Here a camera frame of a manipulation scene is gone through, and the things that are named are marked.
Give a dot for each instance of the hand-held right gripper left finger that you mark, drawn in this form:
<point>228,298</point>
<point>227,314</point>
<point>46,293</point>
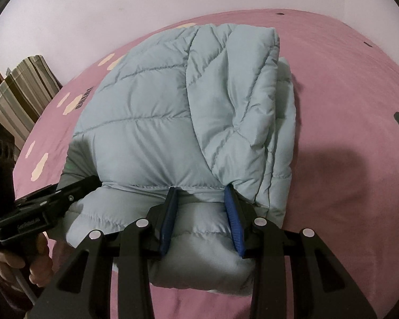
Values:
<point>168,226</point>

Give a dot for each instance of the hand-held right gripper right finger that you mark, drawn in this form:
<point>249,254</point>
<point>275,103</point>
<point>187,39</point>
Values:
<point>235,226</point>

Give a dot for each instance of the pink spotted bed sheet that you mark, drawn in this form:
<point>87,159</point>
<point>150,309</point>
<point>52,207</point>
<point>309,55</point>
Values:
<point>339,106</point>

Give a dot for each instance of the person's left hand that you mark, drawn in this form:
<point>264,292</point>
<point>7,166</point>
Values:
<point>41,267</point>

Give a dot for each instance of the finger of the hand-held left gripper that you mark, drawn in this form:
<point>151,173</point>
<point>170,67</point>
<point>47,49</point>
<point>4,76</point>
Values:
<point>81,187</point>

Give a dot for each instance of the light blue puffer jacket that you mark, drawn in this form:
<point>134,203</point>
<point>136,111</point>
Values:
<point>136,139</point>

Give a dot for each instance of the striped cushion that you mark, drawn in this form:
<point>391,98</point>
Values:
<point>23,96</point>

